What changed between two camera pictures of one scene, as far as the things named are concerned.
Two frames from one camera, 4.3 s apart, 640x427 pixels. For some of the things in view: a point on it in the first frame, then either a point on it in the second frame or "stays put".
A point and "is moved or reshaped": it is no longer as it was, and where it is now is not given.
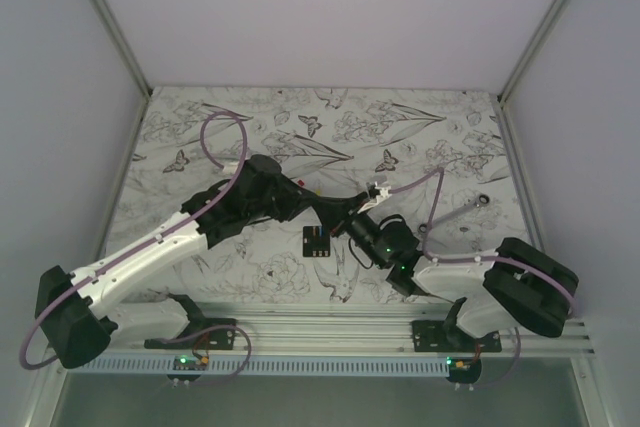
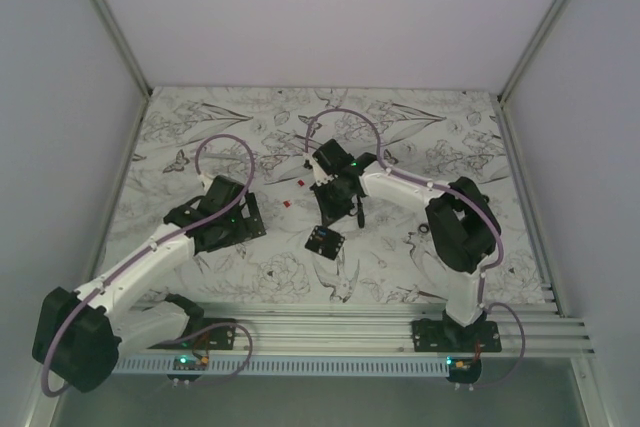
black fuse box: x=316 y=241 is moved or reshaped
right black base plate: x=436 y=336 stays put
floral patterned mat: x=443 y=158 stays put
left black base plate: x=200 y=334 stays put
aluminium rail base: x=333 y=326 stays put
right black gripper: x=353 y=211 → x=330 y=214
